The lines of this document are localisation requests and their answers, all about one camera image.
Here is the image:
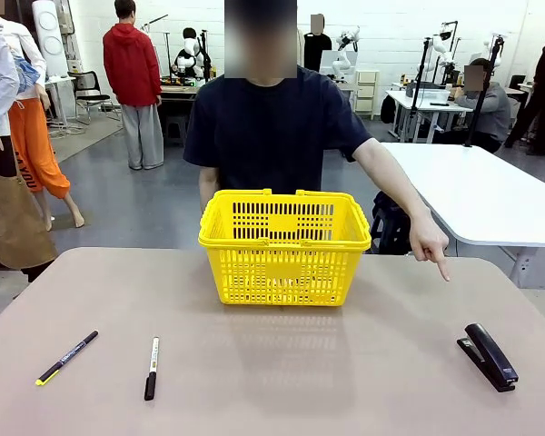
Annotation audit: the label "white tower air conditioner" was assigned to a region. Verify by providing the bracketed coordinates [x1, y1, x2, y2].
[31, 0, 70, 79]

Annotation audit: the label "white background desk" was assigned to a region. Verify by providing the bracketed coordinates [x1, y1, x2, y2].
[384, 88, 476, 144]

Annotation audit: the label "yellow plastic shopping basket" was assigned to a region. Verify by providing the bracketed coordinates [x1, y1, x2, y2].
[197, 188, 372, 308]

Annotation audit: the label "person in navy t-shirt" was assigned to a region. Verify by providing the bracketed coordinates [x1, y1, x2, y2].
[183, 0, 373, 194]

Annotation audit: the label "background person black shirt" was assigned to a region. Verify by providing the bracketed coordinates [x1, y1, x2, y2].
[302, 13, 333, 74]

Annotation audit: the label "white marker black cap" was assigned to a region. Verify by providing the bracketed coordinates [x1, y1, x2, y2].
[144, 336, 161, 401]

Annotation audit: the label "black stapler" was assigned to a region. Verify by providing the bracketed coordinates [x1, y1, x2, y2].
[456, 322, 520, 393]

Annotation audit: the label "seated person grey sweater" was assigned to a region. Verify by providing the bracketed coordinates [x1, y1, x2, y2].
[453, 57, 512, 154]

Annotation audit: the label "black backpack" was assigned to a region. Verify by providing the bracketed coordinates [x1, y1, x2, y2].
[371, 190, 417, 256]

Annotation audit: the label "white table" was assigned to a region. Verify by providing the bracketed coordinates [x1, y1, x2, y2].
[377, 142, 545, 290]

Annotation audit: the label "white drawer cabinet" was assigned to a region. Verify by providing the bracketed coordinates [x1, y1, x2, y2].
[354, 69, 381, 122]

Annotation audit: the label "black office chair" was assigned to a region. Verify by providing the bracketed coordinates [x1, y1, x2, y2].
[67, 70, 122, 126]

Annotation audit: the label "person's left forearm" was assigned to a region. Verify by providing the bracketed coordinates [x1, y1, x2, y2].
[352, 137, 438, 231]

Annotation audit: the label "standing person black clothes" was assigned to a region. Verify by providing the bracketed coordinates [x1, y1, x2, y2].
[503, 31, 545, 156]

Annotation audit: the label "black highlighter yellow tip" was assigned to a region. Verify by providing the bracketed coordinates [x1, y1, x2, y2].
[35, 330, 100, 388]

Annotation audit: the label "dark small stool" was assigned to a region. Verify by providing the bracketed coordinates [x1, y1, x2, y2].
[164, 114, 191, 147]

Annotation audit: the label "black tripod pole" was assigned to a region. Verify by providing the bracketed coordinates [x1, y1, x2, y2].
[462, 35, 506, 149]
[408, 38, 433, 144]

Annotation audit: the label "background work table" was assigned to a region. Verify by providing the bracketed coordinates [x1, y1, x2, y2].
[158, 77, 210, 142]

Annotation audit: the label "person's right forearm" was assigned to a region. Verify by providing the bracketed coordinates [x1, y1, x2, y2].
[198, 165, 223, 215]

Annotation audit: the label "person's left hand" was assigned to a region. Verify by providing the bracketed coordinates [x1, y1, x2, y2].
[408, 216, 451, 283]

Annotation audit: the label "person in red hoodie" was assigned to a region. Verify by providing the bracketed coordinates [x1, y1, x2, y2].
[102, 0, 166, 172]

